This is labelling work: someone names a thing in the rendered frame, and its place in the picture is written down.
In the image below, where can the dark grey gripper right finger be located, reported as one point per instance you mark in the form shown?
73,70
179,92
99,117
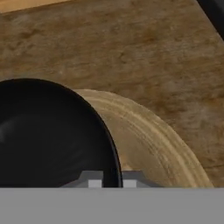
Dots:
133,176

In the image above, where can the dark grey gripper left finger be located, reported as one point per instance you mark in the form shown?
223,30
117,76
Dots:
91,178

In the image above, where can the black bowl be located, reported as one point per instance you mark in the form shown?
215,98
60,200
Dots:
49,137

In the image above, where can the light wooden bowl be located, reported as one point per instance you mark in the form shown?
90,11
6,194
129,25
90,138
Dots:
151,143

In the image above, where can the black appliance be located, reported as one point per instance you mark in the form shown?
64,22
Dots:
215,11

